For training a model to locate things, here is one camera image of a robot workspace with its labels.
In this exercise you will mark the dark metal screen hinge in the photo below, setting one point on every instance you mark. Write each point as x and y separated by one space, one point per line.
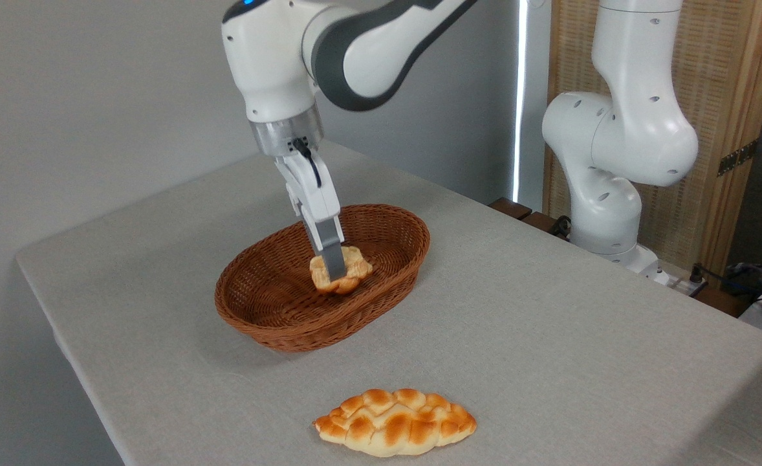
737 157

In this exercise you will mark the rattan wooden folding screen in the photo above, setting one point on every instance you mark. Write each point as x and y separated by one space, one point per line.
720 77

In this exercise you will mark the small round bread roll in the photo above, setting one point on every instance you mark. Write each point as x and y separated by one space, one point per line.
357 266

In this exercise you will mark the brown wicker basket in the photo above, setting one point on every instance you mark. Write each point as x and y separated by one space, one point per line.
271 323

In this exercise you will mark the long braided bread loaf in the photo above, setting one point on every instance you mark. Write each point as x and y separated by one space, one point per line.
394 424

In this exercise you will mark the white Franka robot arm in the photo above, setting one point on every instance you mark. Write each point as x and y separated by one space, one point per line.
640 129

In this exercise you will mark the black power plug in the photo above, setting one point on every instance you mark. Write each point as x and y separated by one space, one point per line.
696 275

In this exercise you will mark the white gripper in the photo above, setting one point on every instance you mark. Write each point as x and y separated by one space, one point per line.
316 197

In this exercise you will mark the grey tablecloth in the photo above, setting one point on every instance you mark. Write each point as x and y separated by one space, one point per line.
549 356

